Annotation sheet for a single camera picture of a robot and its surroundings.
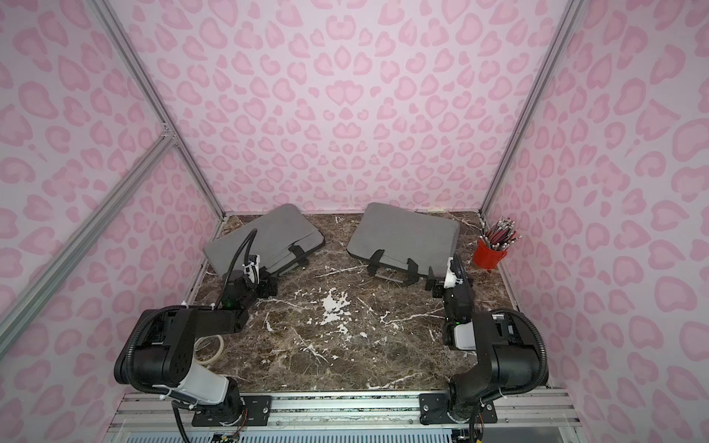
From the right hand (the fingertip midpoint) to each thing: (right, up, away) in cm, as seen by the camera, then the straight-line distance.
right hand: (446, 267), depth 90 cm
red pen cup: (+16, +2, +7) cm, 18 cm away
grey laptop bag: (-59, +8, +19) cm, 63 cm away
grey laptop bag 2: (-12, +7, +17) cm, 22 cm away
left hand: (-61, -2, +5) cm, 61 cm away
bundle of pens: (+19, +11, +3) cm, 22 cm away
